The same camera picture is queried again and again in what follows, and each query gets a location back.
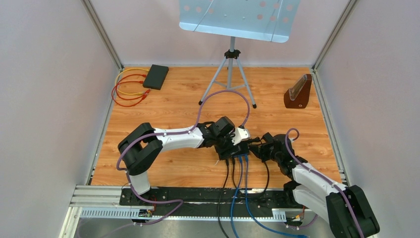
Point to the aluminium frame rail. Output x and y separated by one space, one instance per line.
94 212

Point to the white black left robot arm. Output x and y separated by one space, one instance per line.
141 147

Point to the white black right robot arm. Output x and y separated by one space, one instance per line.
325 193

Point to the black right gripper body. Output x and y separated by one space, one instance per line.
269 152

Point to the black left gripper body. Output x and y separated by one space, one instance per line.
223 144

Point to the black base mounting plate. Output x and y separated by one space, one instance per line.
208 202

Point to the black spare switch box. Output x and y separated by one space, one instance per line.
156 77

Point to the brown wooden metronome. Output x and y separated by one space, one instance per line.
297 97

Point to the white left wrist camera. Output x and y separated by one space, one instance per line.
239 135

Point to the light blue music stand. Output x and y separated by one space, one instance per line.
263 20

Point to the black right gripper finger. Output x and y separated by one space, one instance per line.
260 151
256 140

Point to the black network switch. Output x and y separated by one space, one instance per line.
231 151

